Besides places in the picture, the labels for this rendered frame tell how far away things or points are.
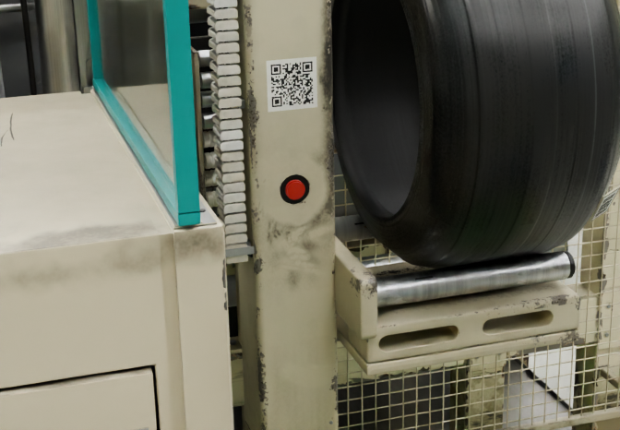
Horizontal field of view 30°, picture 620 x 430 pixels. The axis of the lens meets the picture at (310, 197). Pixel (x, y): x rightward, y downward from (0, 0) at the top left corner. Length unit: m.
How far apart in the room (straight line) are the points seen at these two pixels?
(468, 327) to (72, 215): 0.90
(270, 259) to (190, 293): 0.76
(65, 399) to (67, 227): 0.14
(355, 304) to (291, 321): 0.13
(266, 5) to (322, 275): 0.43
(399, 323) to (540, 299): 0.24
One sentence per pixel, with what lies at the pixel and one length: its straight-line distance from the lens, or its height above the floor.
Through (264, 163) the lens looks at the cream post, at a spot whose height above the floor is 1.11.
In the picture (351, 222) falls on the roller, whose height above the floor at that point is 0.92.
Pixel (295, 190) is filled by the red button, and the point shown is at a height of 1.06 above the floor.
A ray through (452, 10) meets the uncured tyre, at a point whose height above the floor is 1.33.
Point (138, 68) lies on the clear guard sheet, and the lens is 1.13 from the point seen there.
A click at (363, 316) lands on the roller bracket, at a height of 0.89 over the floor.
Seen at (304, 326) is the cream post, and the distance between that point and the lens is 1.80.
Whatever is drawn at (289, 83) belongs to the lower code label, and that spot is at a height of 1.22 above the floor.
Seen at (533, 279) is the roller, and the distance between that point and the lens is 1.84.
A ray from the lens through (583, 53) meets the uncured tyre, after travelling 1.63.
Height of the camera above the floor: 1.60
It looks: 19 degrees down
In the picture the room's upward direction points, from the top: 1 degrees counter-clockwise
